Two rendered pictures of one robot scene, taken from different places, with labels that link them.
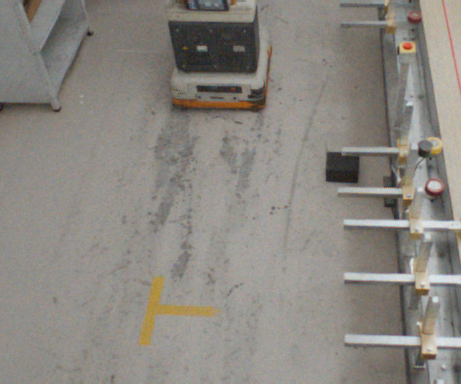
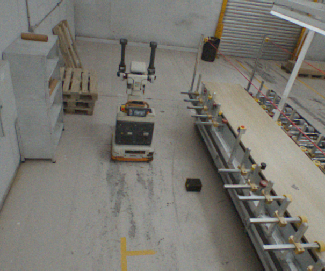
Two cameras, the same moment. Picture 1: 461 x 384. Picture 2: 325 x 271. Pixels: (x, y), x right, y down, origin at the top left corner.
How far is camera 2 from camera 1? 1.16 m
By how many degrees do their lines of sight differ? 18
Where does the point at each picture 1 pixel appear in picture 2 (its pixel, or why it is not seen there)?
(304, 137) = (172, 173)
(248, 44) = (150, 132)
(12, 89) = (34, 151)
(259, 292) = (172, 241)
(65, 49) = (55, 135)
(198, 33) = (129, 126)
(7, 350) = not seen: outside the picture
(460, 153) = (267, 170)
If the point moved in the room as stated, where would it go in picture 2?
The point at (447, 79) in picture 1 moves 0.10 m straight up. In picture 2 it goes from (248, 143) to (251, 136)
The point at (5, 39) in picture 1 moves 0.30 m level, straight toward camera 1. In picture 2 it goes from (37, 126) to (47, 137)
